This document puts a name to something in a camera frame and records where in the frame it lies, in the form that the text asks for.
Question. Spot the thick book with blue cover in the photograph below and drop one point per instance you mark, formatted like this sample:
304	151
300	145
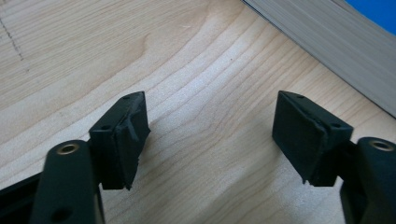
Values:
336	40

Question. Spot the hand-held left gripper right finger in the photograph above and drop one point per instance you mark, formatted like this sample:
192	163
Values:
314	140

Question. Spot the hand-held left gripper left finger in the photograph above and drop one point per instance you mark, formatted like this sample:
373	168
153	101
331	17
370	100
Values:
116	146

